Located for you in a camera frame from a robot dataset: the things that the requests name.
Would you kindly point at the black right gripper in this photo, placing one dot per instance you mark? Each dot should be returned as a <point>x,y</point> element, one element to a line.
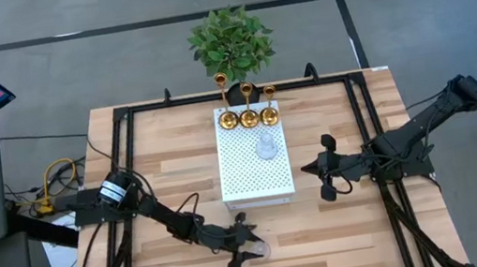
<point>350,168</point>

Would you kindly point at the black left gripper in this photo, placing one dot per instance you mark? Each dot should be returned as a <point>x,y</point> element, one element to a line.
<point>228,241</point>

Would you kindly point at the clear ribbed glass candle holder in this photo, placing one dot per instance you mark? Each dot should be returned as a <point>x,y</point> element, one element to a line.
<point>262,247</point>
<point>265,147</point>

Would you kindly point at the short brass candlestick holder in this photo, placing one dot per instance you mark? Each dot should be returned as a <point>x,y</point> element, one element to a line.
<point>269,116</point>

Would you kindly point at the medium brass candlestick holder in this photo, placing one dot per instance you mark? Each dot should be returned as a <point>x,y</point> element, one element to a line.
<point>249,119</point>

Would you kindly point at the tall brass candlestick holder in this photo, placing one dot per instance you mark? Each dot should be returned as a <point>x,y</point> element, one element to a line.
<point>228,120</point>

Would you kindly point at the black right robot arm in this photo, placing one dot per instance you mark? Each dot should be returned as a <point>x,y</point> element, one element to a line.
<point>426,124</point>

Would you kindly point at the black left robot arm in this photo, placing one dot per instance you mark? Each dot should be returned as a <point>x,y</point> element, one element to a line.
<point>171,219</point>

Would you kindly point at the white perforated metal shelf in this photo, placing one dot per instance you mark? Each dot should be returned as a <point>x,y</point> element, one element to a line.
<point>245,175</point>

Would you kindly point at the green potted plant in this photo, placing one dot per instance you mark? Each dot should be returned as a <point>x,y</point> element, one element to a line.
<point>230,45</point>

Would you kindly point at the white paper sheet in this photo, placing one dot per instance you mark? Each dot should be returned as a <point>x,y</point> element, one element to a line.
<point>60,255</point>

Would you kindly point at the black aluminium rig frame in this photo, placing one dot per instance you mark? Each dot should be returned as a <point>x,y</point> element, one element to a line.
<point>123,122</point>

